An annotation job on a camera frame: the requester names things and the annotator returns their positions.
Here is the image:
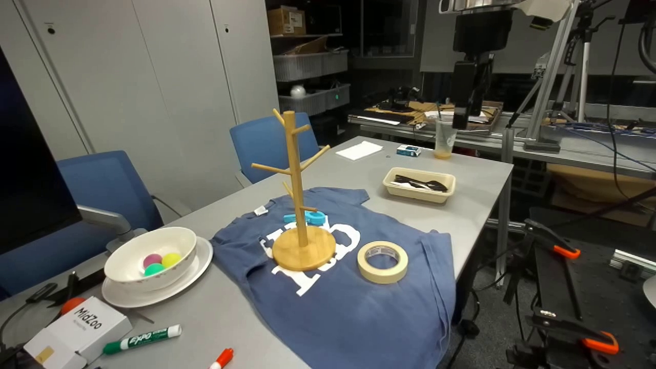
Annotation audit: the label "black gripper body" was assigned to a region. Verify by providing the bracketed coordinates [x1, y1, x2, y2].
[450, 8, 515, 104]

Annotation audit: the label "beige masking tape roll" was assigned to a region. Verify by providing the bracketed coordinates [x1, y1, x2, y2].
[356, 241, 412, 288]

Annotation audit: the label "wooden mug tree rack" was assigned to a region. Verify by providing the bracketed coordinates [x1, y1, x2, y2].
[251, 108, 338, 274]

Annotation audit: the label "clear plastic cup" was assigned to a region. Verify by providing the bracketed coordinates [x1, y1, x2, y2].
[433, 119, 457, 163]

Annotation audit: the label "wooden boards pile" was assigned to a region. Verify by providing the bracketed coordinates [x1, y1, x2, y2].
[366, 99, 507, 135]

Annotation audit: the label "black items in tray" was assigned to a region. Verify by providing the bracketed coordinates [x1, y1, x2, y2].
[393, 173, 451, 196]

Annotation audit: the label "beige plastic tray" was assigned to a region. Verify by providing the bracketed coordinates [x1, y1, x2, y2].
[381, 167, 460, 207]

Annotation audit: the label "white paper sheet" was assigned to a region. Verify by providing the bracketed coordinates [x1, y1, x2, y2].
[334, 139, 386, 163]

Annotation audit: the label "grey shelf bin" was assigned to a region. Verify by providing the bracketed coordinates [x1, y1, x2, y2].
[273, 48, 351, 84]
[277, 82, 355, 117]

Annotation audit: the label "brown cardboard box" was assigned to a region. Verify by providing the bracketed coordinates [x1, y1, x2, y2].
[265, 4, 307, 37]

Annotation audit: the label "small blue office chair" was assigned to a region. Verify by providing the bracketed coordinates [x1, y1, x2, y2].
[227, 112, 322, 186]

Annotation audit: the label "black floor case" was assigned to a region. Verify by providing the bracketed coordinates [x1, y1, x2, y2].
[531, 238, 656, 369]

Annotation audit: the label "blue printed t-shirt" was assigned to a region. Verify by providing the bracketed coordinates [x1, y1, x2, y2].
[211, 186, 460, 369]

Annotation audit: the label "white bowl with toys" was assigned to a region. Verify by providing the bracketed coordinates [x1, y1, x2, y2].
[100, 236, 215, 310]

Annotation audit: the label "grey metal cabinet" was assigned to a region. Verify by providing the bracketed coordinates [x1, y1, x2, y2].
[0, 0, 280, 216]

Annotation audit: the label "red whiteboard marker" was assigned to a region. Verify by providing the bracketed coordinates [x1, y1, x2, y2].
[210, 347, 236, 369]

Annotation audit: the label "large blue office chair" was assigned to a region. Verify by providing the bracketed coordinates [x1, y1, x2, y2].
[0, 151, 166, 300]

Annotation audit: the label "green whiteboard marker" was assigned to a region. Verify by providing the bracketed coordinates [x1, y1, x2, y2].
[100, 322, 184, 358]

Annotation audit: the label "white cardboard box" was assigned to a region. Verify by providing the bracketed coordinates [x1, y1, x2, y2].
[20, 295, 134, 369]

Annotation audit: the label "black monitor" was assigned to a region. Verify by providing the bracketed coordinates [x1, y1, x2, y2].
[0, 48, 85, 256]

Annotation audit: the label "aluminium frame post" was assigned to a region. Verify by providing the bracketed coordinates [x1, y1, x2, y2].
[523, 0, 583, 155]

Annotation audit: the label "orange handled short clamp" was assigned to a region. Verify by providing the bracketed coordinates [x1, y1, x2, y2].
[523, 218, 585, 262]

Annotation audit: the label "orange handled long clamp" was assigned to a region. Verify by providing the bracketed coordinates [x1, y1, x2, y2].
[531, 307, 624, 360]

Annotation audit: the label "orange handled tool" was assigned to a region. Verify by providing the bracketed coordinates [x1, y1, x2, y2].
[57, 293, 90, 316]

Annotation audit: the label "black desk cable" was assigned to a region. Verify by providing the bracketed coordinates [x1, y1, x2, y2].
[0, 269, 107, 345]

